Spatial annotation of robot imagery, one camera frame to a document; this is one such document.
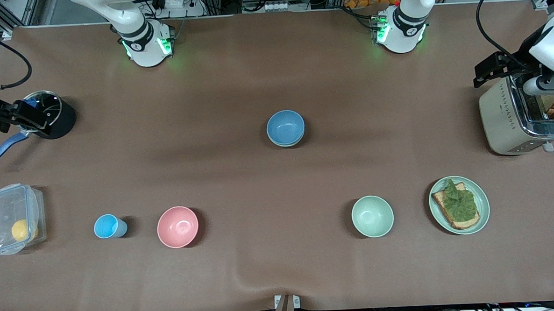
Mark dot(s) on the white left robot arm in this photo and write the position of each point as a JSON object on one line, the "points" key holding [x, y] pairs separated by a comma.
{"points": [[405, 35]]}

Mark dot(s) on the green lettuce leaf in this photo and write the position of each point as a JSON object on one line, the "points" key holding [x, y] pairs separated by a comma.
{"points": [[459, 201]]}

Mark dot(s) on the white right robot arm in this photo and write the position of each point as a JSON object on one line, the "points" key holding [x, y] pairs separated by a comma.
{"points": [[146, 44]]}

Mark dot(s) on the small metal bracket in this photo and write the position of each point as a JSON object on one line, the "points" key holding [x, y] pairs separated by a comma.
{"points": [[277, 299]]}

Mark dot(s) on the brown bread slice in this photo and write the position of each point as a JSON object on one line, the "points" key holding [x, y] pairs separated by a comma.
{"points": [[549, 105]]}

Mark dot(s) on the light blue cup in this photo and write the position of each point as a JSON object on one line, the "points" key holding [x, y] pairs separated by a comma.
{"points": [[106, 226]]}

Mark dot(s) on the yellow lemon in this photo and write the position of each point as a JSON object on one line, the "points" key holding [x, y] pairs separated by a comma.
{"points": [[22, 230]]}

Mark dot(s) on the large white power strip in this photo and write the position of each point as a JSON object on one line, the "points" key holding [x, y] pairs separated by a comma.
{"points": [[191, 12]]}

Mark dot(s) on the toasted bread slice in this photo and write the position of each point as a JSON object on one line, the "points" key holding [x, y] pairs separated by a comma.
{"points": [[439, 199]]}

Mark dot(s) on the glass lid with blue knob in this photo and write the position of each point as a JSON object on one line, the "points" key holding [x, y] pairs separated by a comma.
{"points": [[53, 100]]}

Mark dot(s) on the small white power strip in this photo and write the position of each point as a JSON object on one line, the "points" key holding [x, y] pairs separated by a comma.
{"points": [[277, 7]]}

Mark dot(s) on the beige and chrome toaster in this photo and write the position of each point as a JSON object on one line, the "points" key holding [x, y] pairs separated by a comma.
{"points": [[500, 127]]}

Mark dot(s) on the brown table cover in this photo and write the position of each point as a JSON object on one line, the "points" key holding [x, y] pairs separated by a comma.
{"points": [[282, 267]]}

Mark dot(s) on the pale green bowl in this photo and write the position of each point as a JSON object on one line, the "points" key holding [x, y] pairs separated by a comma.
{"points": [[372, 216], [286, 145]]}

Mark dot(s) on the pale green plate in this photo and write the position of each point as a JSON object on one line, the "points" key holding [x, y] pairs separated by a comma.
{"points": [[483, 202]]}

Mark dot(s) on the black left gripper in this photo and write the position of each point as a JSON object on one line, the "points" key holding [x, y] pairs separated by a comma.
{"points": [[520, 61]]}

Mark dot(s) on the blue bowl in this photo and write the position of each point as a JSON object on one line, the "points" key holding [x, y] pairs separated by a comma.
{"points": [[285, 127]]}

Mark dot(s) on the pink bowl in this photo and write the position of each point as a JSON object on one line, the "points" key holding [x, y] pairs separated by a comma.
{"points": [[177, 227]]}

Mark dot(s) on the clear plastic lidded container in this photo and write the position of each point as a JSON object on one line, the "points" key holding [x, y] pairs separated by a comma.
{"points": [[3, 209]]}

